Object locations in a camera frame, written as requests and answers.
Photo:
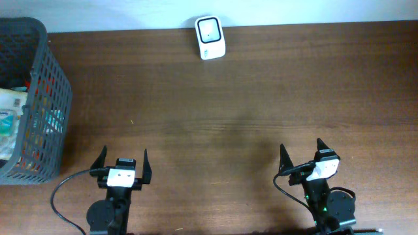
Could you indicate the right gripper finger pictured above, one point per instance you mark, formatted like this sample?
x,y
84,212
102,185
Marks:
x,y
321,146
285,162

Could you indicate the grey plastic basket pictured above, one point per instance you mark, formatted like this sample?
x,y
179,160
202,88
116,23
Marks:
x,y
27,61

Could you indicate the teal wet wipes pack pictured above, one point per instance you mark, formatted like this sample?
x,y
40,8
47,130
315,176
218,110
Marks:
x,y
8,119

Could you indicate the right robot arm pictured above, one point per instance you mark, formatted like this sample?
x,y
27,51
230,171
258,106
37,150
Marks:
x,y
332,208

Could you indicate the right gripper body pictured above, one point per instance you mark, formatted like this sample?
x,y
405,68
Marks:
x,y
300,177

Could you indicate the cream snack bag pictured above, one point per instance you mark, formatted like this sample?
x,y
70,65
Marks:
x,y
11,100

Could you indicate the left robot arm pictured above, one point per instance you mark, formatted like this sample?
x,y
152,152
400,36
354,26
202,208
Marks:
x,y
111,215

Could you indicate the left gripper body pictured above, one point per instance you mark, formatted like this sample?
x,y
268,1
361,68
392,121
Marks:
x,y
138,184

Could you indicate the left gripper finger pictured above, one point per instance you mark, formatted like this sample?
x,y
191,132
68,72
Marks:
x,y
146,170
100,160

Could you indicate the white barcode scanner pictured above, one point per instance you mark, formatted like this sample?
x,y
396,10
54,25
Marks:
x,y
210,37

